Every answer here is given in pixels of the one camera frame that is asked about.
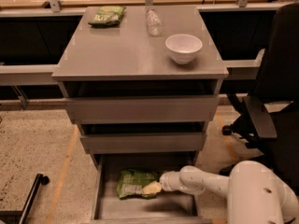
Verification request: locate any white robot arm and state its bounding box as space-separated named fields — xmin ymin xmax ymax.
xmin=141 ymin=161 xmax=299 ymax=224

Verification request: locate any white ceramic bowl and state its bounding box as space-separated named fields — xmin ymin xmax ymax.
xmin=165 ymin=34 xmax=203 ymax=64

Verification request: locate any green chip bag on counter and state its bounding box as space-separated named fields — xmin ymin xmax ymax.
xmin=88 ymin=6 xmax=126 ymax=26

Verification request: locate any grey drawer cabinet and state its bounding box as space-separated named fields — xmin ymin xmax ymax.
xmin=51 ymin=5 xmax=229 ymax=166

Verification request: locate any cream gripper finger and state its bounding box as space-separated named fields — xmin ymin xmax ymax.
xmin=142 ymin=181 xmax=162 ymax=195

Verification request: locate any grey top drawer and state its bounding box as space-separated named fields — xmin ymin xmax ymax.
xmin=66 ymin=95 xmax=220 ymax=124

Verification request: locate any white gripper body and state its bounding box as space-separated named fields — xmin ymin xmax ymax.
xmin=160 ymin=171 xmax=181 ymax=191

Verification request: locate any clear plastic water bottle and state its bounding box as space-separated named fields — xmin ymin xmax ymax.
xmin=146 ymin=9 xmax=162 ymax=36

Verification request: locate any grey open bottom drawer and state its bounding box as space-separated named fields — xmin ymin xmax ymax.
xmin=90 ymin=152 xmax=212 ymax=224

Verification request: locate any green rice chip bag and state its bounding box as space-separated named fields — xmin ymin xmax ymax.
xmin=116 ymin=168 xmax=158 ymax=199

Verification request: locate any black office chair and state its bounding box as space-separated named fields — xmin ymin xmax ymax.
xmin=222 ymin=3 xmax=299 ymax=194

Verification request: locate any grey middle drawer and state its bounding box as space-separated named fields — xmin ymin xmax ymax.
xmin=80 ymin=133 xmax=206 ymax=154

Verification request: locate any black chair base leg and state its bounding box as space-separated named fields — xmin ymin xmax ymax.
xmin=0 ymin=174 xmax=50 ymax=224

